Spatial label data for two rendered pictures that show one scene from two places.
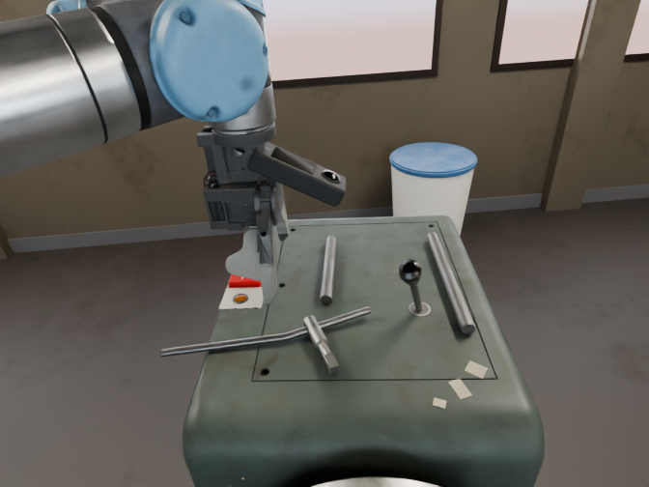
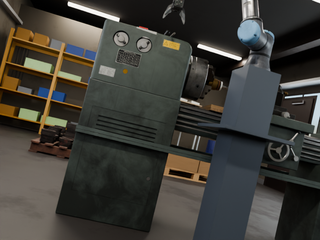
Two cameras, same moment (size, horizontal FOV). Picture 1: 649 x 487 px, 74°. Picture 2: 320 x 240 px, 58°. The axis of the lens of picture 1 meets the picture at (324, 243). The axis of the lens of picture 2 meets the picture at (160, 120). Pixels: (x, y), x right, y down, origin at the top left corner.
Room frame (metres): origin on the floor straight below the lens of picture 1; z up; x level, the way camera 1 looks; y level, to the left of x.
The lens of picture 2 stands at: (0.75, 2.03, 0.63)
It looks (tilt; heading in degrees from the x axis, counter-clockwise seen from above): 2 degrees up; 260
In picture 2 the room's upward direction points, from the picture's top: 14 degrees clockwise
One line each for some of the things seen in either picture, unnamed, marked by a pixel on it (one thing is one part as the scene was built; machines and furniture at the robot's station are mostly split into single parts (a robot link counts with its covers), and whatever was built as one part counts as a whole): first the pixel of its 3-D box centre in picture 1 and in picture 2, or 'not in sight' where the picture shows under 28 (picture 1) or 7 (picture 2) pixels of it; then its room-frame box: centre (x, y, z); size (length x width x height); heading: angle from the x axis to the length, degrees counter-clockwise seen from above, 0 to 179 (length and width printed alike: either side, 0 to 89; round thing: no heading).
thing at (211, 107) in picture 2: not in sight; (223, 113); (-0.06, -0.02, 0.89); 0.36 x 0.30 x 0.04; 86
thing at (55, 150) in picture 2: not in sight; (70, 138); (1.23, -2.56, 0.22); 1.25 x 0.86 x 0.45; 88
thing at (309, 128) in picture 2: not in sight; (274, 124); (-0.45, 0.04, 0.90); 0.53 x 0.30 x 0.06; 86
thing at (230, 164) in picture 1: (244, 176); (178, 1); (0.48, 0.09, 1.54); 0.09 x 0.08 x 0.12; 86
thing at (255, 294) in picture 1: (248, 296); (145, 35); (0.65, 0.15, 1.23); 0.13 x 0.08 x 0.06; 176
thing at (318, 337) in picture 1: (321, 343); not in sight; (0.48, 0.02, 1.27); 0.12 x 0.02 x 0.02; 19
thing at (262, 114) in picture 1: (239, 108); not in sight; (0.48, 0.08, 1.62); 0.08 x 0.08 x 0.05
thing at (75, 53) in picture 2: not in sight; (54, 87); (2.08, -4.74, 1.04); 2.18 x 0.59 x 2.09; 2
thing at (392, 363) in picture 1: (354, 365); (141, 67); (0.61, -0.05, 1.06); 0.59 x 0.48 x 0.39; 176
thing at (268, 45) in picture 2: not in sight; (261, 44); (0.01, 0.50, 1.27); 0.13 x 0.12 x 0.14; 37
